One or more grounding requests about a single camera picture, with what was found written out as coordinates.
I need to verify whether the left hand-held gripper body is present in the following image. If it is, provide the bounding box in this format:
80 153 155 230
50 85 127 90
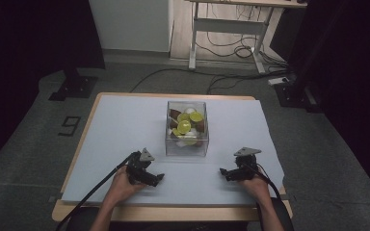
125 147 156 186

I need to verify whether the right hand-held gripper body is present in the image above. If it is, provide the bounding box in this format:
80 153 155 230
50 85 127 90
233 146 262 182

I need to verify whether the clear plastic box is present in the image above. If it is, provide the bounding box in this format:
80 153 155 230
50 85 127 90
165 100 210 158

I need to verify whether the person's left hand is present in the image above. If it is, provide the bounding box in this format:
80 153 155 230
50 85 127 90
104 166 146 207

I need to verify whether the person's right hand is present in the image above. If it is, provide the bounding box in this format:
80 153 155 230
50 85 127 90
239 174 272 207

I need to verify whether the light blue table mat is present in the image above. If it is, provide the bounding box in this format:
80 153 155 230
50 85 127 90
61 94 285 206

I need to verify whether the wooden table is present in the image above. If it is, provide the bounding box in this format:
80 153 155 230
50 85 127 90
51 91 293 223

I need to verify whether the black stand base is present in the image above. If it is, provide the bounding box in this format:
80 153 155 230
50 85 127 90
48 67 99 102
273 78 323 114

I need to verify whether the white power strip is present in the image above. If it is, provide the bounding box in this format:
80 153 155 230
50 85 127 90
267 76 291 87

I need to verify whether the white metal-legged desk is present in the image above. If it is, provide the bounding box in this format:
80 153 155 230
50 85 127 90
185 0 308 75

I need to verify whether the black curtain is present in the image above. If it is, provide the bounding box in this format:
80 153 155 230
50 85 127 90
0 0 106 176
269 0 370 206

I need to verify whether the long black floor cable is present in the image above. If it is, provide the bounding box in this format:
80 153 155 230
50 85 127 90
129 66 273 94

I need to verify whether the tangle of black floor cables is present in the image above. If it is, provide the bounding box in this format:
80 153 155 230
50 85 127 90
195 3 291 85

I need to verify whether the white wall panel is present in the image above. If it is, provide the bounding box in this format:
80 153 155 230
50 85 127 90
88 0 175 54

